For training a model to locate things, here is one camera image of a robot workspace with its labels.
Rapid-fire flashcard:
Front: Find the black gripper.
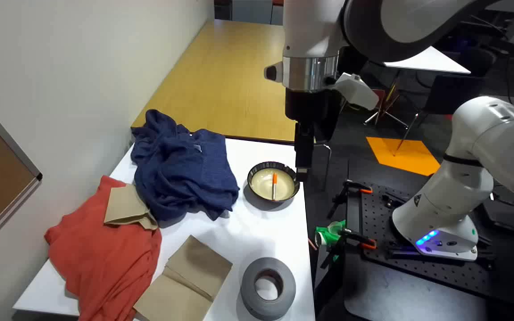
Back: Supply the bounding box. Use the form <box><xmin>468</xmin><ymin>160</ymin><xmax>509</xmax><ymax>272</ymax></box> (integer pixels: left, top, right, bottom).
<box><xmin>284</xmin><ymin>87</ymin><xmax>343</xmax><ymax>181</ymax></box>

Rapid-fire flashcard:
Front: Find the round white bowl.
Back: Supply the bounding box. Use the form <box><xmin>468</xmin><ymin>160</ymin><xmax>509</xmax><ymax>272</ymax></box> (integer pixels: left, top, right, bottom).
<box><xmin>246</xmin><ymin>160</ymin><xmax>302</xmax><ymax>205</ymax></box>

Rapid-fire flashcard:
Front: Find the green plastic object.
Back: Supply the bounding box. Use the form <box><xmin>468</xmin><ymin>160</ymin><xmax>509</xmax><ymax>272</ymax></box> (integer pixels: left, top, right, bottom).
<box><xmin>314</xmin><ymin>217</ymin><xmax>350</xmax><ymax>249</ymax></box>

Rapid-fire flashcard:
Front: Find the orange floor mat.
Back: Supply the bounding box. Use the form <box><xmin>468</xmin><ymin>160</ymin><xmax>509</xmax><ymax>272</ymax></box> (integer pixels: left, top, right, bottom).
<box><xmin>364</xmin><ymin>135</ymin><xmax>443</xmax><ymax>178</ymax></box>

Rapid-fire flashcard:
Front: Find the wooden table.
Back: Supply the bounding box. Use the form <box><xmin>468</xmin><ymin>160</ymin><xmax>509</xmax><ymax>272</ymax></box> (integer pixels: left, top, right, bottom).
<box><xmin>130</xmin><ymin>17</ymin><xmax>311</xmax><ymax>144</ymax></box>

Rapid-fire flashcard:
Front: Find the blue cloth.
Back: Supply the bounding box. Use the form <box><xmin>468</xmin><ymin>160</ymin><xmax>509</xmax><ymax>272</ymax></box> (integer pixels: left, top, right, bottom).
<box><xmin>129</xmin><ymin>106</ymin><xmax>241</xmax><ymax>226</ymax></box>

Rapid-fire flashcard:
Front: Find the grey tape roll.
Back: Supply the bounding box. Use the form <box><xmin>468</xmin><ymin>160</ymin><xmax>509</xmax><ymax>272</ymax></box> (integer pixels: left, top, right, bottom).
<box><xmin>239</xmin><ymin>256</ymin><xmax>298</xmax><ymax>321</ymax></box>

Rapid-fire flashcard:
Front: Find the white background table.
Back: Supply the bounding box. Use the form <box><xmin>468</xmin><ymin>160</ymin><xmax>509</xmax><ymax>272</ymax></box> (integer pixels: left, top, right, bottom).
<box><xmin>384</xmin><ymin>44</ymin><xmax>473</xmax><ymax>76</ymax></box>

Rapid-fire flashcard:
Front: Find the red cloth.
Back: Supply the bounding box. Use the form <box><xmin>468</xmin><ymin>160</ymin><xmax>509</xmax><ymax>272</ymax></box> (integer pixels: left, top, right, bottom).
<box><xmin>43</xmin><ymin>174</ymin><xmax>164</xmax><ymax>321</ymax></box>

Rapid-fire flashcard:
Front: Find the orange handled black clamp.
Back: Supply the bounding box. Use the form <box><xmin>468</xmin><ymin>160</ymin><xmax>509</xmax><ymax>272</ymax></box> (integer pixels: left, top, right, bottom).
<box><xmin>327</xmin><ymin>228</ymin><xmax>380</xmax><ymax>256</ymax></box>
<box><xmin>327</xmin><ymin>178</ymin><xmax>375</xmax><ymax>222</ymax></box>

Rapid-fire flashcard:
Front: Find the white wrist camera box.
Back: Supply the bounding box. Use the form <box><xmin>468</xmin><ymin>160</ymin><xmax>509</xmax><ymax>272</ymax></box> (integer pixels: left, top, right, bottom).
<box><xmin>334</xmin><ymin>71</ymin><xmax>382</xmax><ymax>112</ymax></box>

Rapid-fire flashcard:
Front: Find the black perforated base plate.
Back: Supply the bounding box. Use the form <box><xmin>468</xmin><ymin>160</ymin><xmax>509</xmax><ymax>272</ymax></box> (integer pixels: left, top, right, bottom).
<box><xmin>345</xmin><ymin>180</ymin><xmax>514</xmax><ymax>310</ymax></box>

